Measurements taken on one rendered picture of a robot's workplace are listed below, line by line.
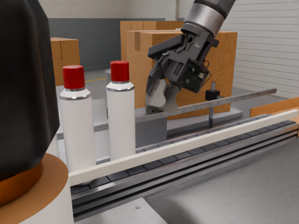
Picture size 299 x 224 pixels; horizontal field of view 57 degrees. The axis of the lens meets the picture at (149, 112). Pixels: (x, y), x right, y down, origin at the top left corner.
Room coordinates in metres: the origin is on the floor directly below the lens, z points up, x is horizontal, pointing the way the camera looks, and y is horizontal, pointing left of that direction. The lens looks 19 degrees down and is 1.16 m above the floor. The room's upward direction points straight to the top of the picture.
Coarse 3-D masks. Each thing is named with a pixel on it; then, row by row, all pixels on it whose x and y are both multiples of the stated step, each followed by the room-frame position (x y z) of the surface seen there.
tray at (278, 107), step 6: (276, 102) 0.96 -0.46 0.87; (282, 102) 0.98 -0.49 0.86; (288, 102) 1.00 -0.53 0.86; (294, 102) 1.02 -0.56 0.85; (252, 108) 0.89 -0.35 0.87; (258, 108) 0.90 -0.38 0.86; (264, 108) 0.92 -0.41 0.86; (270, 108) 0.94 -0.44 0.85; (276, 108) 0.96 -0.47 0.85; (282, 108) 0.98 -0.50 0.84; (288, 108) 1.00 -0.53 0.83; (294, 108) 1.00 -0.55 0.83; (252, 114) 0.89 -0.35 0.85; (258, 114) 0.91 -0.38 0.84; (276, 114) 0.93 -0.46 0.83; (294, 120) 0.86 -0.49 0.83
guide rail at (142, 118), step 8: (272, 88) 0.79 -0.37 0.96; (232, 96) 0.70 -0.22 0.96; (240, 96) 0.71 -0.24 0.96; (248, 96) 0.73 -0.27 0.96; (256, 96) 0.75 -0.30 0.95; (192, 104) 0.63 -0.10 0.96; (200, 104) 0.63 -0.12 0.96; (208, 104) 0.65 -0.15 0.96; (216, 104) 0.66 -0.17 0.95; (152, 112) 0.57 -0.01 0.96; (160, 112) 0.57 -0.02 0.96; (168, 112) 0.58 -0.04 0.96; (176, 112) 0.60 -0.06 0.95; (184, 112) 0.61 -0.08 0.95; (136, 120) 0.54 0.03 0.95; (144, 120) 0.55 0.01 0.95; (96, 128) 0.49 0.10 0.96; (104, 128) 0.50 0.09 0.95
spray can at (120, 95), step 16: (112, 64) 0.48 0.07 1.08; (128, 64) 0.49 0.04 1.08; (112, 80) 0.48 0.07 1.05; (128, 80) 0.49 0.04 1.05; (112, 96) 0.47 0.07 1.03; (128, 96) 0.47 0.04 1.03; (112, 112) 0.47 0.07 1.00; (128, 112) 0.47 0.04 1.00; (112, 128) 0.47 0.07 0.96; (128, 128) 0.47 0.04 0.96; (112, 144) 0.47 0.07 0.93; (128, 144) 0.47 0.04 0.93; (112, 160) 0.47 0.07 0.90
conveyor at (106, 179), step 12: (252, 120) 0.74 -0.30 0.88; (288, 120) 0.74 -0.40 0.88; (204, 132) 0.65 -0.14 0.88; (252, 132) 0.65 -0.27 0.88; (264, 132) 0.66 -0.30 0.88; (168, 144) 0.58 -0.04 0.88; (216, 144) 0.58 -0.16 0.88; (168, 156) 0.52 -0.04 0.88; (180, 156) 0.52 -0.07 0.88; (132, 168) 0.47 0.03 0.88; (144, 168) 0.47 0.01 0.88; (96, 180) 0.43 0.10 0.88; (108, 180) 0.43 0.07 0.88; (72, 192) 0.39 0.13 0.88
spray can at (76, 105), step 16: (64, 80) 0.43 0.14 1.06; (80, 80) 0.43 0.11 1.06; (64, 96) 0.42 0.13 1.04; (80, 96) 0.42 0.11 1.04; (64, 112) 0.42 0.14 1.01; (80, 112) 0.41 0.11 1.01; (64, 128) 0.42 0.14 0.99; (80, 128) 0.41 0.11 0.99; (80, 144) 0.41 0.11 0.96; (80, 160) 0.41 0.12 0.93
